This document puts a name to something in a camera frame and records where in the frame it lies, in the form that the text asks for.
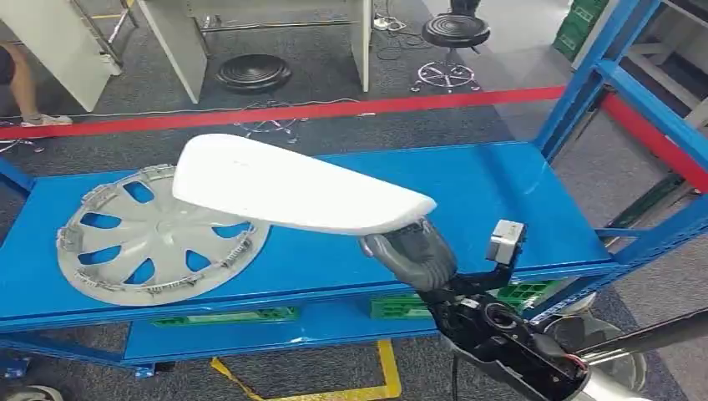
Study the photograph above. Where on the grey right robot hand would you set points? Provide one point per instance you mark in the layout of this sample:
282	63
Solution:
420	257

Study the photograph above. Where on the white plastic cover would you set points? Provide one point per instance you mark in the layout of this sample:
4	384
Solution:
287	182

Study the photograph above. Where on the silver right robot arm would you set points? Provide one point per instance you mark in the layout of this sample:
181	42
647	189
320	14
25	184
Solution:
498	337

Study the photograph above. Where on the green plastic crate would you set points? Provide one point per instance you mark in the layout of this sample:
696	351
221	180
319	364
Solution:
232	317
398	307

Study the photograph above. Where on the blue metal shelf rack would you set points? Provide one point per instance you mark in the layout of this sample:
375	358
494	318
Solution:
498	193

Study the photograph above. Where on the chrome stool base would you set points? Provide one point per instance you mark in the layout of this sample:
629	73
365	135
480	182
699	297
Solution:
271	126
11	145

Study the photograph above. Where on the red barrier tape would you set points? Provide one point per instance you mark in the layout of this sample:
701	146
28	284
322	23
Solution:
276	112

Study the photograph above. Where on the black stool with chrome base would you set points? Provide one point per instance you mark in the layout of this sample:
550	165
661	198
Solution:
456	30

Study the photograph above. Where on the white power strip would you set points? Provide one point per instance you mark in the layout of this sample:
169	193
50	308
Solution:
387	22

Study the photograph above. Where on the black round stool seat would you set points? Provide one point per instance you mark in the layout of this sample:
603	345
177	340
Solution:
253	72

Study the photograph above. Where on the silver wheel hubcap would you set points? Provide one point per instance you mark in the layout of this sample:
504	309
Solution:
160	238

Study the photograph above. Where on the stacked green crates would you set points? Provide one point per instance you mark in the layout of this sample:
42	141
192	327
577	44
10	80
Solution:
575	30

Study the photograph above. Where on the white desk with metal bar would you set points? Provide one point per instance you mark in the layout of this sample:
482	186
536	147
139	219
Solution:
177	50

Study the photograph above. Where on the person's leg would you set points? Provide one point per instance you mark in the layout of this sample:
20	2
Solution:
25	83

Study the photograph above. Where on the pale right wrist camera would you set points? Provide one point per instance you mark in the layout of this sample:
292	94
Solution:
504	241

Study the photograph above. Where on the white table frame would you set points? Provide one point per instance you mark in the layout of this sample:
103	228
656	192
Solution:
672	88

